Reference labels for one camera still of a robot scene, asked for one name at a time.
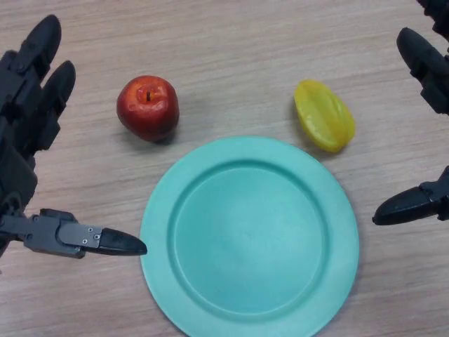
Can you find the yellow starfruit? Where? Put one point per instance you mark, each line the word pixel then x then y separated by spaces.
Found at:
pixel 324 116

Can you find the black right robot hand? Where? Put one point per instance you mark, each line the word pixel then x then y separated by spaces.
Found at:
pixel 426 75

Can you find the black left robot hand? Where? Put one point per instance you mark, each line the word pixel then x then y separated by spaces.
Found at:
pixel 21 116

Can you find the red apple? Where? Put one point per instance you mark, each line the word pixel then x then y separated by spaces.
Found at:
pixel 148 109

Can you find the green round plate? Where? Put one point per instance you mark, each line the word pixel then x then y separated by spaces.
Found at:
pixel 249 238

